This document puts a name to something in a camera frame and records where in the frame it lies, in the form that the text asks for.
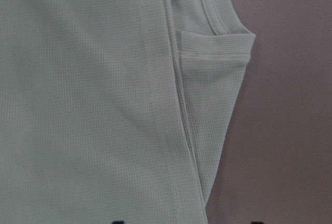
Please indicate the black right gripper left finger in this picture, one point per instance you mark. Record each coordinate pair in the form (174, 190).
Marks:
(117, 222)

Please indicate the olive green long-sleeve shirt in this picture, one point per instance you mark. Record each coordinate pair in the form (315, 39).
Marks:
(116, 109)

